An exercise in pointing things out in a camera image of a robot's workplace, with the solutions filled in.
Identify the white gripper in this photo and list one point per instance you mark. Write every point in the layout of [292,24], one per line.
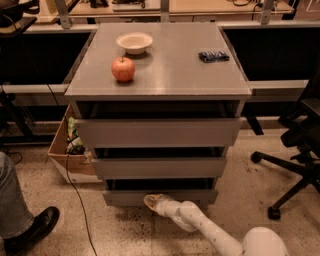
[164,207]

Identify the grey bottom drawer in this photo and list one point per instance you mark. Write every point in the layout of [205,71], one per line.
[125,192]

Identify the grey drawer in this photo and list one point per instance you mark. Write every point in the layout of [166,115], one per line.
[157,133]
[158,168]
[125,192]

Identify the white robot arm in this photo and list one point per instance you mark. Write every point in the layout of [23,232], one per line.
[259,241]

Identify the grey middle drawer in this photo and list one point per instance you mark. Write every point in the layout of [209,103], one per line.
[158,168]

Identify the grey top drawer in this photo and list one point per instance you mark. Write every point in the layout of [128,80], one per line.
[157,133]

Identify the grey drawer cabinet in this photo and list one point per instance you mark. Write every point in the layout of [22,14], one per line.
[170,82]

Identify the cardboard box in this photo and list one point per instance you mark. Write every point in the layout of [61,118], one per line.
[76,168]

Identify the green chip bag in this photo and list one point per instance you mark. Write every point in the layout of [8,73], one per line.
[75,145]

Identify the black leather shoe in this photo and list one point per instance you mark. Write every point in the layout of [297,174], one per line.
[42,225]

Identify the red apple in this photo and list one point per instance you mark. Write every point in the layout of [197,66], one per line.
[123,69]

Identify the person's leg in jeans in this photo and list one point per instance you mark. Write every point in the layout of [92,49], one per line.
[15,218]

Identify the white bowl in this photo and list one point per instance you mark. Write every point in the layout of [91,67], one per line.
[134,43]

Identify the black office chair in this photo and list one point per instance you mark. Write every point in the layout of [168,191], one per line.
[303,122]

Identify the wooden desk in background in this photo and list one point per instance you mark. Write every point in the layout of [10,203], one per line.
[185,10]

